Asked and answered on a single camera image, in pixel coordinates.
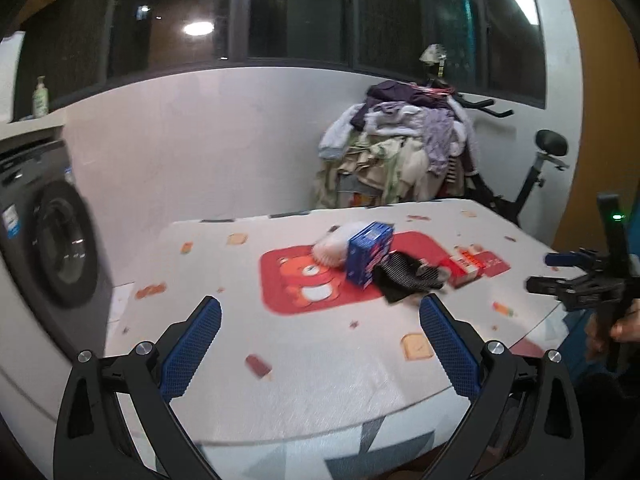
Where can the grey washing machine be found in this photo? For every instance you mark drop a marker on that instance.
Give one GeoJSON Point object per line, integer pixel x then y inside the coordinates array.
{"type": "Point", "coordinates": [45, 245]}

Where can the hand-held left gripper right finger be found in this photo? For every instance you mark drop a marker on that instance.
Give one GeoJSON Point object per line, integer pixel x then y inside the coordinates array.
{"type": "Point", "coordinates": [450, 345]}

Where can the white foam net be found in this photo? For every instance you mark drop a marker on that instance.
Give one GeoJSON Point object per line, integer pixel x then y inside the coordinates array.
{"type": "Point", "coordinates": [332, 247]}

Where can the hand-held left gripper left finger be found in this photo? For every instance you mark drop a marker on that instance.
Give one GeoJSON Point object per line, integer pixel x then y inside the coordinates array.
{"type": "Point", "coordinates": [192, 350]}

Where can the soap pump bottle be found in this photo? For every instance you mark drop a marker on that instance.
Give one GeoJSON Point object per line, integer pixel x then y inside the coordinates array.
{"type": "Point", "coordinates": [40, 100]}

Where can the white countertop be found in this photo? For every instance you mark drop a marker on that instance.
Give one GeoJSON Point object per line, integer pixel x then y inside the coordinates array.
{"type": "Point", "coordinates": [30, 127]}

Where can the pile of clothes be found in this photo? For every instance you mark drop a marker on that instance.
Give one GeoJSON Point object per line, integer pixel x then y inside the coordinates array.
{"type": "Point", "coordinates": [400, 145]}

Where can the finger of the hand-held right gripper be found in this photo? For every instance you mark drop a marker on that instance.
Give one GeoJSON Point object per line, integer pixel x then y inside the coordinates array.
{"type": "Point", "coordinates": [570, 259]}
{"type": "Point", "coordinates": [550, 285]}

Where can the grey cap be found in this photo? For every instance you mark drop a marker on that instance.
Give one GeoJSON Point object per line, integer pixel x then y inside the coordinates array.
{"type": "Point", "coordinates": [432, 56]}

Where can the geometric patterned mat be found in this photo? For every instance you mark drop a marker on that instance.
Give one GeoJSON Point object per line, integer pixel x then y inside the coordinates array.
{"type": "Point", "coordinates": [350, 460]}

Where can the dark window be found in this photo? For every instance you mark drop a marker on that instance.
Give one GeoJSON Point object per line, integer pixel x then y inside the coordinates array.
{"type": "Point", "coordinates": [300, 10]}

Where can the bear printed mat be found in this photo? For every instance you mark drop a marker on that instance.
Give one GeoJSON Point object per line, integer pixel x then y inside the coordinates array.
{"type": "Point", "coordinates": [310, 360]}

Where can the black exercise bike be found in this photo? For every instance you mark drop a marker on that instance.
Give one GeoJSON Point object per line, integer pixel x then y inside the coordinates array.
{"type": "Point", "coordinates": [525, 195]}

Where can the blue box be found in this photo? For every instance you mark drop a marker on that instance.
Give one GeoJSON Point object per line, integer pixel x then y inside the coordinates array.
{"type": "Point", "coordinates": [367, 255]}

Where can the red and white packet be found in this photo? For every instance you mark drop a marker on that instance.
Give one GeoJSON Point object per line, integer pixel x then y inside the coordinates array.
{"type": "Point", "coordinates": [475, 265]}

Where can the person's right hand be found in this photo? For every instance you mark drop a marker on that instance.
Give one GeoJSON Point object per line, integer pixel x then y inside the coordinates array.
{"type": "Point", "coordinates": [627, 327]}

